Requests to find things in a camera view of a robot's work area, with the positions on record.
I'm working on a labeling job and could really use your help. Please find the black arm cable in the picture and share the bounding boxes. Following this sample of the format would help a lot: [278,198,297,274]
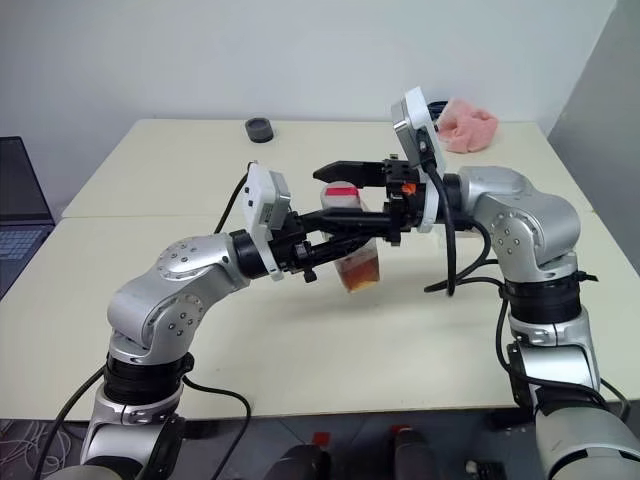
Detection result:
[418,144,632,419]
[44,160,253,480]

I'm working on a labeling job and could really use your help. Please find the dark rounded shape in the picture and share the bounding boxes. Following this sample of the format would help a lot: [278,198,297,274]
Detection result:
[259,442,334,480]
[392,430,437,480]

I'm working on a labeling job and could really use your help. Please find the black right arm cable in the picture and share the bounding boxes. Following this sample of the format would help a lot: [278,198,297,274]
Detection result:
[418,144,632,419]

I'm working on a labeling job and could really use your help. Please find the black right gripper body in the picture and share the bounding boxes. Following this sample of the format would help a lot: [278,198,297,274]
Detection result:
[381,157,427,247]

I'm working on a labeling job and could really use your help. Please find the clear plastic bottle red cap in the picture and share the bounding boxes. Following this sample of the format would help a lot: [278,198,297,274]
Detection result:
[319,182,384,297]

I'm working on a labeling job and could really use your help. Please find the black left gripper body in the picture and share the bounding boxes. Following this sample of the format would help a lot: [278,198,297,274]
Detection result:
[272,212,318,285]

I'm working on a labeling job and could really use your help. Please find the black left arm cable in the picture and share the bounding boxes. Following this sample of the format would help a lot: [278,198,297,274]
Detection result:
[44,160,253,480]

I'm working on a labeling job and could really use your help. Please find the tangled white cords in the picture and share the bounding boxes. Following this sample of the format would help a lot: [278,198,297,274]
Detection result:
[0,419,77,480]

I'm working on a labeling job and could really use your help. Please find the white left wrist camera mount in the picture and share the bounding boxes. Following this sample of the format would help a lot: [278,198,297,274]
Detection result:
[243,160,293,281]

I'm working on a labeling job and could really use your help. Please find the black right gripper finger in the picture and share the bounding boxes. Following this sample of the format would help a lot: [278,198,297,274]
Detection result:
[312,159,388,191]
[324,209,397,237]

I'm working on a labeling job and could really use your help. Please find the small dark and white device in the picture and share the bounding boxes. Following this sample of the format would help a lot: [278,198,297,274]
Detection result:
[464,458,507,480]

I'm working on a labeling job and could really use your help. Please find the pink cloth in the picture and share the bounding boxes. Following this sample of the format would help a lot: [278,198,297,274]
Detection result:
[432,97,502,154]

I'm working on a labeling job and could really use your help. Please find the dark laptop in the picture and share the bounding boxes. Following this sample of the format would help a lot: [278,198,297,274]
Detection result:
[0,135,56,302]

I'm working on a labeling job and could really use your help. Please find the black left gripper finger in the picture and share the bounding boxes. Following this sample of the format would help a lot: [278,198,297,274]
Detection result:
[305,233,375,264]
[298,210,354,237]

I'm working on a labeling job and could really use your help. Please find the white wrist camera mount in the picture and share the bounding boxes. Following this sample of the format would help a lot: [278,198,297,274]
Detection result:
[243,160,293,281]
[390,86,448,234]

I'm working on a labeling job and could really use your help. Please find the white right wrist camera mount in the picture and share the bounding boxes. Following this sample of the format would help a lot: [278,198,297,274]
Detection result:
[390,86,448,234]

